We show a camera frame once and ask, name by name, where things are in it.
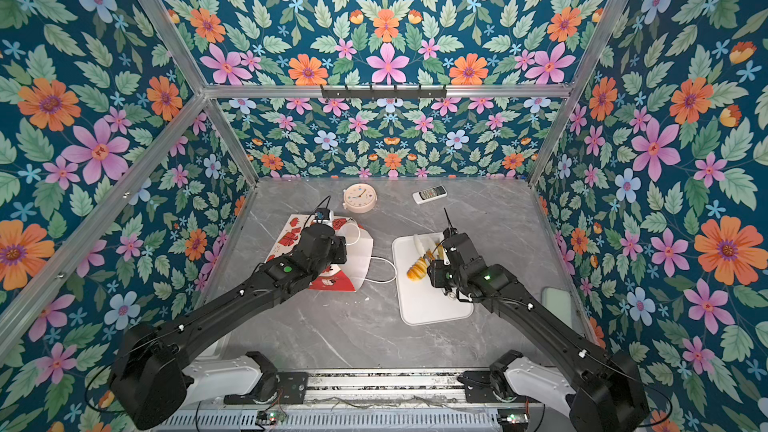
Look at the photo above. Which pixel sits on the white remote control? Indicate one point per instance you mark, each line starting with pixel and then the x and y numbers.
pixel 429 195

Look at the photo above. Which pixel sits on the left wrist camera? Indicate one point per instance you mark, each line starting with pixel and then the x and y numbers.
pixel 323 215

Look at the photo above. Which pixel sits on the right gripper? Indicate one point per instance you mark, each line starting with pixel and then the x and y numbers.
pixel 435 275

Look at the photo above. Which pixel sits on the pink round clock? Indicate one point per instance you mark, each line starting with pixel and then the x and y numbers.
pixel 359 198

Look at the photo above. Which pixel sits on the long yellow fake bread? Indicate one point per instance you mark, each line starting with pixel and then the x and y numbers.
pixel 419 269

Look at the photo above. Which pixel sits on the red white paper bag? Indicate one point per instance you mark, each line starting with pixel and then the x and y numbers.
pixel 350 250

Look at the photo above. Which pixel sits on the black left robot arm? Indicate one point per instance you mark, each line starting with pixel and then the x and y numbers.
pixel 159 370

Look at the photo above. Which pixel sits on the white rectangular tray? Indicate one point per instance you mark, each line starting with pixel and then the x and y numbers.
pixel 419 303

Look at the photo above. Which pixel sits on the white box on table edge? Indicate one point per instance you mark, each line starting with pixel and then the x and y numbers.
pixel 559 303

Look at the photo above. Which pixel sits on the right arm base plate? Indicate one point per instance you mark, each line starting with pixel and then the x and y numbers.
pixel 477 386

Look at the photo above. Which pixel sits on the black hook rail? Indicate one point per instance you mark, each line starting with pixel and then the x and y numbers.
pixel 371 92

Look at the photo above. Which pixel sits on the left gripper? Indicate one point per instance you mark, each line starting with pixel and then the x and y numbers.
pixel 340 243

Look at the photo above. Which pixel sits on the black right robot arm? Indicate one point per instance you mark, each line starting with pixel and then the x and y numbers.
pixel 596 390

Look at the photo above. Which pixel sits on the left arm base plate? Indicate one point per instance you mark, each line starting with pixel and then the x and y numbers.
pixel 284 388

